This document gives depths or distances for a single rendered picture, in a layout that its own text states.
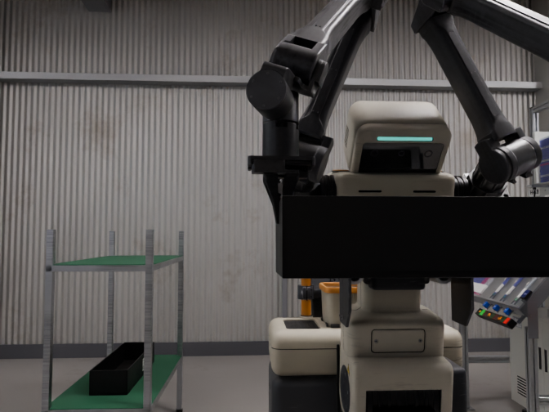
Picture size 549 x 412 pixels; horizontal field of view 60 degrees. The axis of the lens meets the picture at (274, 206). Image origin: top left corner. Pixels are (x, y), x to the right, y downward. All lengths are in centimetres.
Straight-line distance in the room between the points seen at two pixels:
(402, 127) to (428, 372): 53
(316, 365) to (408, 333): 34
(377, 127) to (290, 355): 66
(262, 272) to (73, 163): 197
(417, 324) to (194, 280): 341
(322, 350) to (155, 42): 383
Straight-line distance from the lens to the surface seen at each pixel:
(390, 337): 112
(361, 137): 104
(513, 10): 105
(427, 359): 115
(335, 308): 140
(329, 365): 138
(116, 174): 454
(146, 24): 485
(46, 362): 231
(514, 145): 112
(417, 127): 107
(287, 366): 137
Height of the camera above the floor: 108
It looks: 3 degrees up
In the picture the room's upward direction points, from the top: straight up
